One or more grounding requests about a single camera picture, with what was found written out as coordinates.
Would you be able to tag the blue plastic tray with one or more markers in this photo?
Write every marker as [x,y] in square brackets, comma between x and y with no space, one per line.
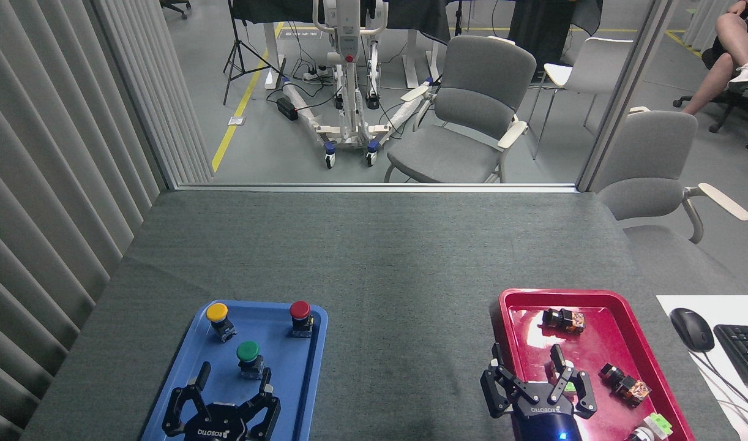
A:
[276,367]

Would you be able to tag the black table cloth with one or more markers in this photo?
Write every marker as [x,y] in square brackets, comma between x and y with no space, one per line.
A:
[545,30]

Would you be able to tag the black keyboard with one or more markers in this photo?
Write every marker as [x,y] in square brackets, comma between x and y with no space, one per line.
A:
[744,352]

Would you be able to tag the white power strip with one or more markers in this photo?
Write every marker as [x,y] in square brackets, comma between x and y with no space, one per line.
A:
[314,74]

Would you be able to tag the black office chair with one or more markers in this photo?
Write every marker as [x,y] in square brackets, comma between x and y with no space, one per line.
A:
[177,6]
[738,107]

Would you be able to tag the black computer mouse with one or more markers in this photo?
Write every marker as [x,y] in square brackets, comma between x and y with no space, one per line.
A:
[691,328]

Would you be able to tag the yellow push button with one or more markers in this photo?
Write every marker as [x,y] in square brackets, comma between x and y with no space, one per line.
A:
[216,312]

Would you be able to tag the silver switch with green block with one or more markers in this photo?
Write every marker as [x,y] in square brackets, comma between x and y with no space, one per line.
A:
[570,386]

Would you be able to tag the silver floor socket plate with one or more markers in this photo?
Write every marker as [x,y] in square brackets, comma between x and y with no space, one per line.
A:
[236,120]

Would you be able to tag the white plastic chair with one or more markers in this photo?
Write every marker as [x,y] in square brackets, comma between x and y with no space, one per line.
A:
[594,67]

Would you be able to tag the white switch with green block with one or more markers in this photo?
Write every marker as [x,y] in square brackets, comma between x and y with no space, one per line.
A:
[657,424]

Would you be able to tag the red push button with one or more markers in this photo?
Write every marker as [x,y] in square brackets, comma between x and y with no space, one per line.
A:
[300,310]

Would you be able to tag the white desk pad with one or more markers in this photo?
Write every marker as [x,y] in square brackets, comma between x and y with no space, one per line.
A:
[735,306]

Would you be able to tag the grey armchair with white armrests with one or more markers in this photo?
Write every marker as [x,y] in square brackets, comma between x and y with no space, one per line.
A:
[472,92]
[646,159]

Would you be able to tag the person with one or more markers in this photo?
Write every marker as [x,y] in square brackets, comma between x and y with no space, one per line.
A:
[726,49]

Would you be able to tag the black power adapter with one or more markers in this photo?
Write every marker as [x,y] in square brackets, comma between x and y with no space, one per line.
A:
[286,108]

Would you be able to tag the silver post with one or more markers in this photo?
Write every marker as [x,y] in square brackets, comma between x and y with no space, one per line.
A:
[625,98]

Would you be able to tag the black tripod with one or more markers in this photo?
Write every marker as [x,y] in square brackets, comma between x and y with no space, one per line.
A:
[239,43]

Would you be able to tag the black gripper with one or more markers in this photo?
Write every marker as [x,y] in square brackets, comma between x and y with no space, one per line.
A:
[218,425]
[545,422]

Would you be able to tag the black orange switch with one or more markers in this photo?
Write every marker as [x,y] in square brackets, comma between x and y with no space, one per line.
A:
[624,384]
[564,320]

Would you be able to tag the green push button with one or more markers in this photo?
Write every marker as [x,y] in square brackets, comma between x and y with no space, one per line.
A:
[248,352]

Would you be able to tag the red plastic tray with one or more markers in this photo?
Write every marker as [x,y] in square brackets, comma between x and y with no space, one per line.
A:
[600,349]

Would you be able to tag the white stand on wheels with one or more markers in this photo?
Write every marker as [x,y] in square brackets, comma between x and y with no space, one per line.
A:
[349,92]

